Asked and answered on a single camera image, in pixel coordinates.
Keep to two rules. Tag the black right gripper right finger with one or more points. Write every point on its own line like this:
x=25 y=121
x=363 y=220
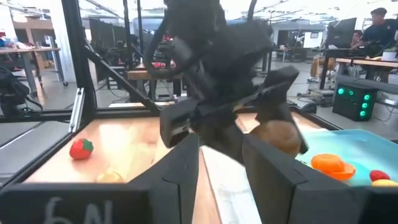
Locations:
x=295 y=202

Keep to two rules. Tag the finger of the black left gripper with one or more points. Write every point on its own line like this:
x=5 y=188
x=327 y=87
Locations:
x=224 y=137
x=276 y=105

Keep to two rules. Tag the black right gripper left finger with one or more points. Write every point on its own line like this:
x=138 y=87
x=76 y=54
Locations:
x=93 y=205

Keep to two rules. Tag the brown toy kiwi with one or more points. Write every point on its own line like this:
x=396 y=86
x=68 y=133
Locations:
x=276 y=138

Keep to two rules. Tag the orange-red toy tomato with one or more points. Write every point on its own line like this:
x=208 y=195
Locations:
x=329 y=163

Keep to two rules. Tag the small red toy berry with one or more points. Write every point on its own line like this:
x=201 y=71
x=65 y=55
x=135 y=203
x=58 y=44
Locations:
x=378 y=175

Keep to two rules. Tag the yellow toy lemon green leaf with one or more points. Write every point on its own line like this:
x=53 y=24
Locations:
x=385 y=183

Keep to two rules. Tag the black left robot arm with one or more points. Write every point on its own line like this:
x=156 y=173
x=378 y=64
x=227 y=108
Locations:
x=217 y=46

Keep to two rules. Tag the black rounded knob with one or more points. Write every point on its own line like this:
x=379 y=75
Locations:
x=308 y=108

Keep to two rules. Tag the tan toy potato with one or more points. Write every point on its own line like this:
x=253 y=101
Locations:
x=109 y=178

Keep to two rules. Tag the white checked cloth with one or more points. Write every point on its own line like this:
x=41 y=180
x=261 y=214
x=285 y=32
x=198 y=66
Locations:
x=227 y=193

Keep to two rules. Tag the squat red toy strawberry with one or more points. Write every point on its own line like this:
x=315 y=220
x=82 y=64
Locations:
x=81 y=150

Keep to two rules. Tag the computer tower green lights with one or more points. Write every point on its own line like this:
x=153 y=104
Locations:
x=351 y=105

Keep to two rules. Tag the teal translucent plastic container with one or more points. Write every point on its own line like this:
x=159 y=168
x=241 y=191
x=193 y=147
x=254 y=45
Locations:
x=357 y=146

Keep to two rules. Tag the small wooden side table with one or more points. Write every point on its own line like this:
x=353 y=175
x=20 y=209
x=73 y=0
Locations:
x=140 y=74

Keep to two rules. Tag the black computer monitor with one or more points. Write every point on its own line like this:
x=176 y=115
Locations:
x=342 y=32

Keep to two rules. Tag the wooden office table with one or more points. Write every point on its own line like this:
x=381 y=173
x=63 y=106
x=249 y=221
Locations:
x=367 y=62

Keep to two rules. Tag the person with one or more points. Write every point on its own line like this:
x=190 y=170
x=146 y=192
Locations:
x=357 y=39
x=381 y=31

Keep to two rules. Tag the large black panel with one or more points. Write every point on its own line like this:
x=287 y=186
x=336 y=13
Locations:
x=105 y=37

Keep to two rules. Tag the long wooden workbench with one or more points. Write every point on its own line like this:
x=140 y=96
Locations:
x=31 y=49

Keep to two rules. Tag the silver frame bracket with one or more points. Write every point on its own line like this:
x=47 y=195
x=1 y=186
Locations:
x=76 y=109

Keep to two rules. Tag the black aluminium station frame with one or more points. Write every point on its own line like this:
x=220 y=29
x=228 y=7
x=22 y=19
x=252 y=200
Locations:
x=74 y=46

